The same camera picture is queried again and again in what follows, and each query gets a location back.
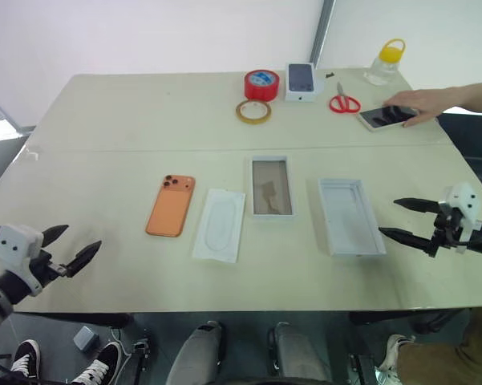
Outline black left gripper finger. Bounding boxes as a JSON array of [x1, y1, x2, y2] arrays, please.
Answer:
[[65, 240, 103, 278], [41, 224, 71, 251]]

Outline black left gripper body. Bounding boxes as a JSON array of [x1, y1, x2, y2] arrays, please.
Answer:
[[30, 250, 71, 288]]

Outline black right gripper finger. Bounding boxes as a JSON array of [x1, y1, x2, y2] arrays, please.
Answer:
[[378, 226, 433, 253], [393, 197, 440, 215]]

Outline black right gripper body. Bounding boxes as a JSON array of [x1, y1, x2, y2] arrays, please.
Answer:
[[426, 199, 467, 258]]

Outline white phone box lid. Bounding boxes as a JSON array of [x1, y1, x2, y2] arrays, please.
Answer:
[[317, 177, 387, 258]]

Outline black smartphone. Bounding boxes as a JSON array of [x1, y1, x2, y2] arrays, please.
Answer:
[[358, 104, 420, 133]]

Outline orange smartphone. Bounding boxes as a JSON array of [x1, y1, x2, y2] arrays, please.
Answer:
[[144, 173, 197, 238]]

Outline white paper insert sleeve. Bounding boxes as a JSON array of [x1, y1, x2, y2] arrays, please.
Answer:
[[192, 188, 247, 264]]

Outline white phone box tray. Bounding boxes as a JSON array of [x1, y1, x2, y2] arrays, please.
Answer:
[[249, 154, 298, 223]]

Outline small grey rectangular block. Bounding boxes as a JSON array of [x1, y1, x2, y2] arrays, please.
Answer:
[[72, 325, 100, 354]]

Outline white box blue phone print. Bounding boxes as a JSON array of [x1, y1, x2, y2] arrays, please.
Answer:
[[284, 61, 326, 103]]

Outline person's bare hand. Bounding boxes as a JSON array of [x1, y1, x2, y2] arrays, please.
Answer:
[[382, 88, 443, 129]]

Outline black white canvas sneaker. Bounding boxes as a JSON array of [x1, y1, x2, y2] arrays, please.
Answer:
[[9, 338, 42, 379], [70, 341, 124, 385]]

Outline brown trouser leg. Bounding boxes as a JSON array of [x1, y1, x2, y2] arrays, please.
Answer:
[[395, 307, 482, 385]]

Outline clear jar yellow lid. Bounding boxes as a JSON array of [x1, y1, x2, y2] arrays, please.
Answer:
[[364, 38, 407, 86]]

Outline silver left robot leg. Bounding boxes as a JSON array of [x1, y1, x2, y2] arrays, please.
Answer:
[[165, 320, 227, 385]]

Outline silver robot leg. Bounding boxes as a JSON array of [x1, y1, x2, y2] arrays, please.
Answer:
[[165, 320, 227, 385], [267, 321, 332, 385]]

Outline silver right robot leg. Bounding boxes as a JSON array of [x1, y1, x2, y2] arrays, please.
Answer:
[[267, 321, 332, 385]]

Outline red tape roll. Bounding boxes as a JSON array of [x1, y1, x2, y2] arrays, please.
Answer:
[[244, 68, 281, 102]]

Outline grey metal pole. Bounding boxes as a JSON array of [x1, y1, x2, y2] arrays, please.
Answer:
[[309, 0, 338, 68]]

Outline clear yellowish tape roll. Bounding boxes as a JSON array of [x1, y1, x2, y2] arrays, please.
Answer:
[[235, 99, 273, 126]]

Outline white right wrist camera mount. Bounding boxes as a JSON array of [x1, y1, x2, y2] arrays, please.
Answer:
[[442, 182, 482, 254]]

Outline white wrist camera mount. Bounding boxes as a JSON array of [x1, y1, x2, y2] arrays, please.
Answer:
[[0, 224, 44, 298], [442, 182, 482, 254]]

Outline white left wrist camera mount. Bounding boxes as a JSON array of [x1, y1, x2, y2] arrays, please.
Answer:
[[0, 224, 44, 298]]

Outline red handled scissors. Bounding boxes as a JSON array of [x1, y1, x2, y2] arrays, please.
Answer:
[[329, 81, 363, 115]]

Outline grey window frame bar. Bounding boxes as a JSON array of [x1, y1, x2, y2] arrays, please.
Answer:
[[0, 88, 38, 136]]

